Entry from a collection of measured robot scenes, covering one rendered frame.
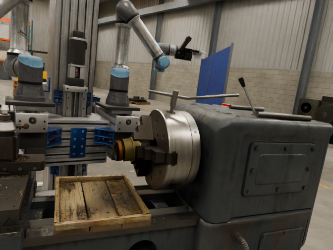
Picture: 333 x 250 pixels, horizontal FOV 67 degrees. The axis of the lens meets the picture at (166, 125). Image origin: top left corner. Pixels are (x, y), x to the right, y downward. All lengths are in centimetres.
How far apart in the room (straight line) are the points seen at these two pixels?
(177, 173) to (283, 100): 1091
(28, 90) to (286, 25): 1149
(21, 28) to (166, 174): 113
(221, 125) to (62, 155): 98
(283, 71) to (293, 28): 172
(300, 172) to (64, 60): 139
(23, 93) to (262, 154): 117
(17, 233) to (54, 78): 107
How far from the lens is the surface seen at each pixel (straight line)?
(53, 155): 157
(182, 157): 88
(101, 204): 98
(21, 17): 164
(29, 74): 148
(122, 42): 175
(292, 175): 116
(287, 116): 112
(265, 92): 1209
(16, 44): 162
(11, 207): 82
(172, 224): 97
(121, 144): 93
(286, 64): 1193
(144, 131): 99
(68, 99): 161
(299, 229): 134
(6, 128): 98
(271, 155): 104
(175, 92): 93
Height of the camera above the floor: 135
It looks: 10 degrees down
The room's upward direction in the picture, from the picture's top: 7 degrees clockwise
